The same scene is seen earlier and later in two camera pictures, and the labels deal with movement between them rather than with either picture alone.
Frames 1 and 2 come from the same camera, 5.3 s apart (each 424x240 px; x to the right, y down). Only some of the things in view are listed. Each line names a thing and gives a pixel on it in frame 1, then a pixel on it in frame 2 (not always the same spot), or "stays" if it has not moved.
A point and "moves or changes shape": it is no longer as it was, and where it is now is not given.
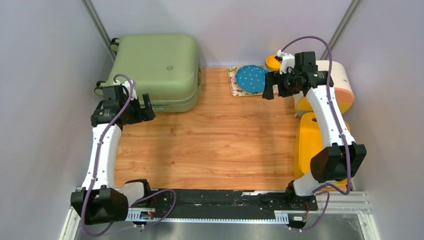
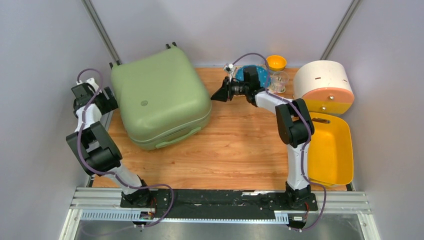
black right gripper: x=273 y=78 to x=225 y=92
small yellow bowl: x=272 y=63 stays
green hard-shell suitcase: x=165 y=66 moves or changes shape
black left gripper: x=143 y=114 to x=112 y=104
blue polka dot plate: x=251 y=78 stays
